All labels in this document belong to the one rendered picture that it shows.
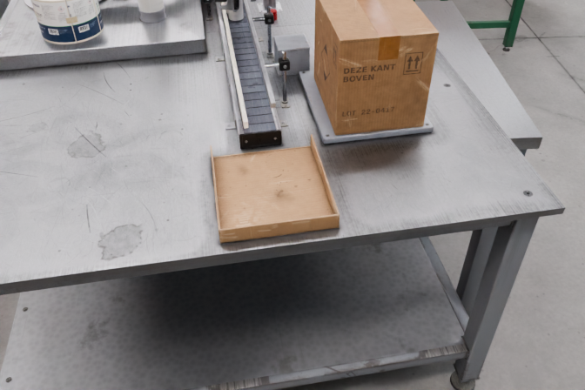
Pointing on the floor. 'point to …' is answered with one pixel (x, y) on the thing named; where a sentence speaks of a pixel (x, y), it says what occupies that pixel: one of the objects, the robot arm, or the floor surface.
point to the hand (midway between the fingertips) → (236, 8)
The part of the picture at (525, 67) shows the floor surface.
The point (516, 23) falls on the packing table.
